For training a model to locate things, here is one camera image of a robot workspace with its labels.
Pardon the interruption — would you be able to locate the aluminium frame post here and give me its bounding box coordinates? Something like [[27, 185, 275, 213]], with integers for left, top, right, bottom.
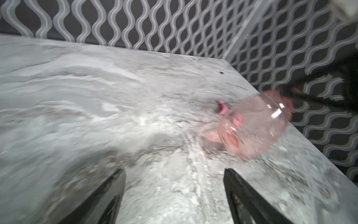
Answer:
[[222, 0, 275, 62]]

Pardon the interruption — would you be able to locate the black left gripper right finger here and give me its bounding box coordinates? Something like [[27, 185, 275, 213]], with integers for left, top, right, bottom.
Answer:
[[223, 169, 292, 224]]

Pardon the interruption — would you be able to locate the pink grey spray nozzle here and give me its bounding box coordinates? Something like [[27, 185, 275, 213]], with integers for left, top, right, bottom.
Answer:
[[218, 100, 230, 115]]

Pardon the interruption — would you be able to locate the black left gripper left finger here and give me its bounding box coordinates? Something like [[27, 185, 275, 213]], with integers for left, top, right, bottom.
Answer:
[[60, 169, 126, 224]]

